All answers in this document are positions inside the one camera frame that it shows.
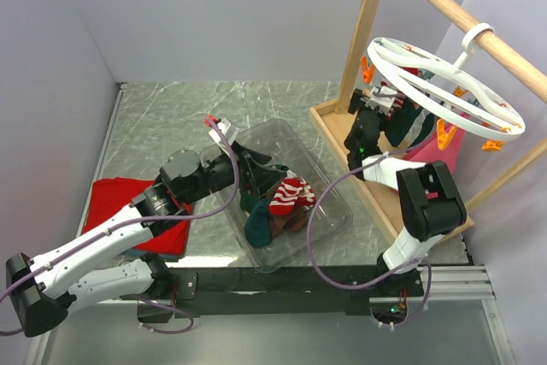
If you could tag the aluminium frame rail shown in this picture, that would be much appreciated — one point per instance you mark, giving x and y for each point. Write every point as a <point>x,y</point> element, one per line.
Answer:
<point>75,127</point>

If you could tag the clear plastic bin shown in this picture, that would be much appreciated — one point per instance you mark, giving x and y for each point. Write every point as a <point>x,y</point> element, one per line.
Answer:
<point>326,219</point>

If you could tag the red folded cloth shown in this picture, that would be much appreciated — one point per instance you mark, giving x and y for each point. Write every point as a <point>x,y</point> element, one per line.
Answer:
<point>108,196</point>

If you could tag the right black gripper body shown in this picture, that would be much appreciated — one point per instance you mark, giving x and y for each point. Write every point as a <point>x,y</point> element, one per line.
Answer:
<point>356,103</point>

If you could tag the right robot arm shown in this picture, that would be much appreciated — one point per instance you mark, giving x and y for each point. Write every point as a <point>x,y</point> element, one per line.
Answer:
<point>430,202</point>

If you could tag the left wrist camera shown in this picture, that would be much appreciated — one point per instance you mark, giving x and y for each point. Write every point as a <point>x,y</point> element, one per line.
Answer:
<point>229,129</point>

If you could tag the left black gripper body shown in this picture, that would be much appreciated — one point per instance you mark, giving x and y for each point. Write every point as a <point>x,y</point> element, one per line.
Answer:
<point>247,181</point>

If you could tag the red white striped sock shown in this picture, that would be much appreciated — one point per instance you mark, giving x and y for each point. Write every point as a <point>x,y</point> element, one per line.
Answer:
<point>295,192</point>

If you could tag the wooden drying rack frame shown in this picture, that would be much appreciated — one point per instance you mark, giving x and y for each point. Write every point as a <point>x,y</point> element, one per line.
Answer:
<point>332,119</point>

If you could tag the pink towel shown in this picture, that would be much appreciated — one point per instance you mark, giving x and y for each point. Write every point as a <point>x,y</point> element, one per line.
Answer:
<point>444,146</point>

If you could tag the green dotted duck sock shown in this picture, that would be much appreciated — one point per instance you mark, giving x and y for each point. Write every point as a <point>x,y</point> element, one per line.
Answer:
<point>248,199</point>

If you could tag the white round clip hanger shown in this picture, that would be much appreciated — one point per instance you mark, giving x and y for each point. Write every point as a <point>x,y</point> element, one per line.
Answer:
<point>446,89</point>

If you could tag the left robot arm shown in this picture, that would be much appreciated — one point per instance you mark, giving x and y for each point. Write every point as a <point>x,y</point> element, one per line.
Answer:
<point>45,289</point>

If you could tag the brown sock grey cuff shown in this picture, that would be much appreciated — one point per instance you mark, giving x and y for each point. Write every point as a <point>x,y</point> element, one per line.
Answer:
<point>274,194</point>

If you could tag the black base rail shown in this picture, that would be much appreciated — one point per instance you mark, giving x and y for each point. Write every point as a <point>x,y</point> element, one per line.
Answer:
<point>290,290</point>

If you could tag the teal santa sock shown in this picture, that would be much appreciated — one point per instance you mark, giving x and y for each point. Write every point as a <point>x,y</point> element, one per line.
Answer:
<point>257,230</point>
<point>397,126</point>

